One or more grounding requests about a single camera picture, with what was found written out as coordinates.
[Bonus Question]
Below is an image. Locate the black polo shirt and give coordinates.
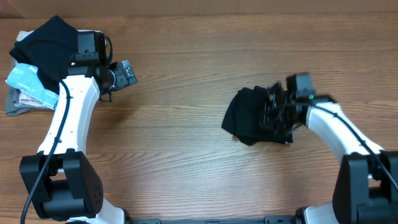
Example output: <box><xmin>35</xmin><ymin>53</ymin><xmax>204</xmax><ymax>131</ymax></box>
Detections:
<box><xmin>221</xmin><ymin>86</ymin><xmax>293</xmax><ymax>146</ymax></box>

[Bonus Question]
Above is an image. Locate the folded black garment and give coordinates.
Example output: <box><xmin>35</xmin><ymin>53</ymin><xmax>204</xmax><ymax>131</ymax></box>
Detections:
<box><xmin>9</xmin><ymin>16</ymin><xmax>78</xmax><ymax>94</ymax></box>

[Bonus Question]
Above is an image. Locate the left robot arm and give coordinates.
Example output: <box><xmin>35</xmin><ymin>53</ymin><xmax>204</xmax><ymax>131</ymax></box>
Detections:
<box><xmin>19</xmin><ymin>30</ymin><xmax>137</xmax><ymax>224</ymax></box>

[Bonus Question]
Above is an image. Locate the folded light blue garment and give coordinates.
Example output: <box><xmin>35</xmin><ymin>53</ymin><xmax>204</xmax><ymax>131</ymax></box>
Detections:
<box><xmin>5</xmin><ymin>63</ymin><xmax>62</xmax><ymax>111</ymax></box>

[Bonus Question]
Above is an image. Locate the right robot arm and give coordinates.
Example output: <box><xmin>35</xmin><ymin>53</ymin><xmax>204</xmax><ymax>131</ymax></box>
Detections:
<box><xmin>259</xmin><ymin>73</ymin><xmax>397</xmax><ymax>223</ymax></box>

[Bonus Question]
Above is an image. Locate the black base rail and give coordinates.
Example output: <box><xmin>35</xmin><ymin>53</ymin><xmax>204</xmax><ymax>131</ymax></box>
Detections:
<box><xmin>127</xmin><ymin>215</ymin><xmax>305</xmax><ymax>224</ymax></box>

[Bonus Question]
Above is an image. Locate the folded grey garment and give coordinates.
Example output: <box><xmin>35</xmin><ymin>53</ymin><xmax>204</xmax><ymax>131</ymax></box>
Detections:
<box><xmin>5</xmin><ymin>58</ymin><xmax>57</xmax><ymax>116</ymax></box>

